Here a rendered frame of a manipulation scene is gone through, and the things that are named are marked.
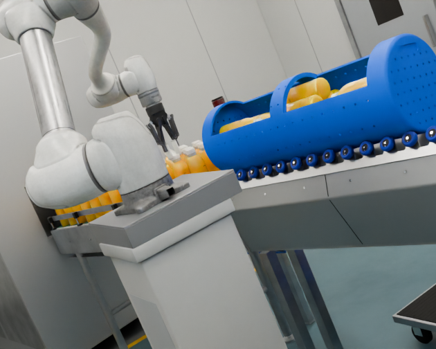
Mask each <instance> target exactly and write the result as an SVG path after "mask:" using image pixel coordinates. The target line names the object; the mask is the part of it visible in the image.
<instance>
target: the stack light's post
mask: <svg viewBox="0 0 436 349"><path fill-rule="evenodd" d="M277 257H278V260H279V261H280V264H281V266H282V269H283V272H284V274H285V276H286V278H287V281H288V283H289V286H290V288H291V291H292V293H293V296H294V298H295V300H296V303H297V305H298V307H299V310H300V313H301V315H302V317H303V319H304V322H305V324H307V325H311V324H312V323H313V322H314V321H315V320H314V318H313V317H312V314H311V311H310V309H309V306H308V305H307V302H306V299H305V297H304V294H303V293H302V290H301V288H300V285H299V282H298V279H297V278H296V275H295V273H294V270H293V268H292V266H291V263H290V261H289V258H288V256H287V253H277Z"/></svg>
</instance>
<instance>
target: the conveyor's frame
mask: <svg viewBox="0 0 436 349"><path fill-rule="evenodd" d="M51 234H52V236H53V238H54V240H55V242H56V245H57V247H58V249H59V250H60V253H61V254H71V253H75V254H74V255H72V256H71V257H69V258H78V260H79V262H80V265H81V267H82V269H83V271H84V274H85V276H86V277H87V280H88V281H89V284H90V286H91V288H92V290H93V293H94V295H95V297H96V299H97V301H98V303H99V306H100V308H101V310H102V312H103V314H104V316H105V318H106V320H107V323H108V324H109V327H110V329H111V331H112V333H113V335H114V338H115V340H116V342H117V344H118V346H119V348H120V349H129V348H128V347H127V344H126V342H125V340H124V338H123V336H122V333H121V331H120V329H119V327H118V324H117V323H116V320H115V318H114V317H113V316H114V314H116V313H118V312H119V311H121V310H123V309H124V308H126V307H127V306H128V305H131V301H130V299H129V300H127V301H125V302H124V303H122V304H121V305H119V306H118V307H116V308H114V309H113V310H112V311H111V310H110V308H109V306H108V303H107V301H106V299H105V297H104V294H103V293H102V290H101V288H100V286H99V284H98V281H97V280H96V277H95V275H94V273H93V271H92V269H91V267H90V264H89V262H88V260H87V258H88V257H105V256H104V254H103V252H102V250H101V248H100V245H99V244H100V243H98V242H96V239H95V237H94V235H93V233H92V231H91V228H90V226H89V224H83V225H81V226H77V225H75V226H67V227H62V228H57V229H55V230H52V231H51ZM247 251H248V250H247ZM248 253H249V251H248ZM249 256H250V257H251V260H252V262H253V265H254V267H255V270H256V272H257V275H258V276H259V279H260V282H261V284H262V289H263V292H264V293H266V296H267V298H268V300H269V303H270V305H271V307H272V310H273V312H274V315H275V317H276V319H277V321H278V324H279V326H280V329H281V331H282V333H283V336H284V337H283V339H284V342H285V343H291V342H293V341H295V339H294V337H293V334H292V332H291V329H290V327H289V324H288V323H287V320H286V318H285V315H284V312H283V311H282V308H281V306H280V303H279V301H278V298H277V296H276V294H275V291H274V289H273V286H272V284H271V281H270V280H269V277H268V275H267V272H266V270H265V268H264V265H263V263H262V260H261V258H260V255H259V252H258V251H253V252H252V253H249Z"/></svg>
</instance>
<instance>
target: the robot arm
mask: <svg viewBox="0 0 436 349"><path fill-rule="evenodd" d="M68 17H75V18H76V19H77V20H78V21H80V22H82V23H83V24H84V25H85V26H86V27H88V28H89V29H90V30H91V31H92V32H93V35H94V40H93V47H92V51H91V57H90V61H89V78H90V80H91V86H90V87H89V88H88V90H87V94H86V97H87V101H88V103H89V104H90V105H91V106H93V107H95V108H104V107H109V106H112V105H114V104H117V103H119V102H121V101H123V100H124V99H126V98H128V97H130V96H134V95H137V96H138V99H139V100H140V103H141V105H142V107H143V108H144V107H146V109H145V111H146V112H147V115H148V116H149V121H150V122H149V123H148V124H146V125H145V124H144V123H143V122H142V121H141V120H140V119H139V118H138V117H137V116H135V115H133V114H132V113H131V112H129V111H122V112H119V113H117V114H113V115H110V116H106V117H104V118H101V119H99V120H98V122H97V123H96V124H95V125H94V127H93V129H92V132H91V134H92V137H93V139H91V140H90V141H89V142H87V139H86V138H85V137H84V136H83V135H81V134H80V133H78V132H76V130H75V125H74V122H73V117H72V114H71V110H70V107H69V102H68V98H67V95H66V90H65V88H64V83H63V79H62V74H61V71H60V67H59V64H58V61H57V56H56V52H55V48H54V45H53V38H54V35H55V27H56V22H58V21H60V20H62V19H66V18H68ZM0 33H1V34H2V35H3V36H4V37H5V38H7V39H9V40H12V41H16V43H18V44H19V45H20V46H21V52H22V55H23V58H24V64H25V67H26V72H27V76H28V81H29V83H30V88H31V91H32V95H33V100H34V104H35V109H36V112H37V118H38V121H39V127H40V130H41V133H42V139H41V141H40V142H39V143H38V145H37V147H36V154H35V161H34V165H33V166H31V167H30V168H29V170H28V173H27V175H26V191H27V193H28V196H29V197H30V199H31V200H32V201H33V202H34V203H35V204H36V205H37V206H39V207H42V208H50V209H64V208H70V207H73V206H77V205H79V204H83V203H85V202H88V201H90V200H92V199H95V198H96V197H99V196H101V195H102V194H104V193H106V192H109V191H112V190H118V192H119V193H120V196H121V198H122V202H123V205H122V206H121V207H120V208H118V209H116V210H115V211H114V213H115V216H118V215H126V214H134V213H137V214H141V213H144V212H145V211H147V210H149V209H150V208H151V207H153V206H155V205H157V204H159V203H161V202H162V201H164V200H166V199H168V198H169V197H171V196H173V195H175V194H177V193H179V192H181V191H182V190H185V189H186V188H189V187H190V184H189V182H188V181H185V182H178V183H175V182H173V180H172V178H171V176H170V174H169V172H168V170H167V168H166V165H165V161H164V159H163V156H162V154H161V151H160V150H159V147H158V145H161V146H162V148H163V151H164V152H166V154H167V157H168V159H169V160H170V159H173V158H174V157H173V156H172V153H171V151H170V148H169V145H168V144H167V143H165V139H164V135H163V130H162V126H163V127H164V128H165V130H166V131H167V133H168V134H169V136H170V138H171V139H172V141H171V143H172V145H173V148H174V150H175V152H176V154H179V155H182V153H181V151H180V149H179V142H178V141H177V139H178V136H179V132H178V129H177V127H176V124H175V122H174V115H173V114H167V113H166V112H165V108H164V106H163V103H161V102H160V101H161V100H162V97H161V95H160V93H159V90H158V87H157V86H156V78H155V76H154V73H153V71H152V69H151V67H150V66H149V64H148V63H147V61H146V59H145V58H144V57H142V56H141V55H135V56H132V57H130V58H128V59H126V60H125V63H124V69H125V71H124V72H122V73H121V74H118V75H113V74H110V73H103V72H102V69H103V66H104V63H105V60H106V56H107V53H108V50H109V45H110V42H111V29H110V25H109V22H108V20H107V18H106V16H105V14H104V12H103V10H102V7H101V5H100V2H99V1H98V0H4V1H3V2H2V3H1V4H0ZM167 119H168V121H169V122H168V121H167ZM169 124H170V126H169ZM153 125H155V128H156V130H155V129H154V127H153ZM156 131H157V133H156Z"/></svg>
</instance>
